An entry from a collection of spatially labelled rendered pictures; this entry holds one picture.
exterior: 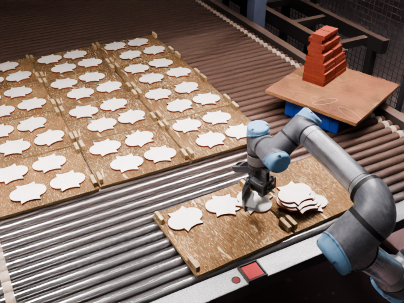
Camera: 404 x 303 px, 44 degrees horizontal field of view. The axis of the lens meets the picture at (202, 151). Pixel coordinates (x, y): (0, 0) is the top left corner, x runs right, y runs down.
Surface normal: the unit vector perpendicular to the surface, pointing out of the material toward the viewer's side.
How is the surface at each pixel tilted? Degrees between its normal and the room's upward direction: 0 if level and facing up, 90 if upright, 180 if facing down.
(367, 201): 33
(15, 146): 0
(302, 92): 0
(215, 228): 0
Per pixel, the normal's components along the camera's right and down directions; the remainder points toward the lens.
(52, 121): 0.00, -0.82
